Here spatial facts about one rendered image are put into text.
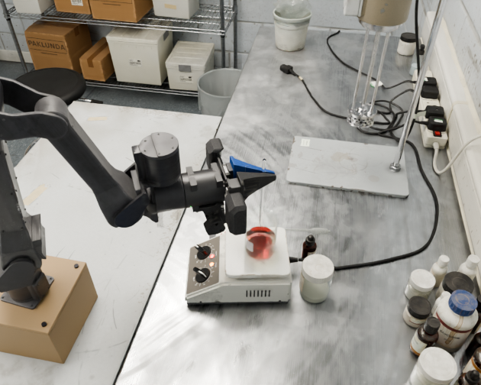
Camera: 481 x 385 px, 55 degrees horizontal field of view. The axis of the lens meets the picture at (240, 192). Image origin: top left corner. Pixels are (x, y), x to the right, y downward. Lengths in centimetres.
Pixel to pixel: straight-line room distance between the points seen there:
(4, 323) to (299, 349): 50
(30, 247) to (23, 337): 18
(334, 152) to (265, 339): 58
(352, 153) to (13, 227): 86
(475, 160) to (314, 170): 37
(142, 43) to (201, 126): 177
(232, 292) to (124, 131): 67
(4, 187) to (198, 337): 42
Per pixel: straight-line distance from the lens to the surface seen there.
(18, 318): 85
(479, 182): 112
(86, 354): 90
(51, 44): 339
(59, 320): 84
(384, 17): 99
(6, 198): 69
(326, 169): 119
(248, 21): 327
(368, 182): 118
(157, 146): 67
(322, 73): 165
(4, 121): 59
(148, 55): 310
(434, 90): 152
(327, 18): 320
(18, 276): 78
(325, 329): 89
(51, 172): 128
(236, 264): 85
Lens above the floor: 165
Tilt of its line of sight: 42 degrees down
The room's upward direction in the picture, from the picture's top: straight up
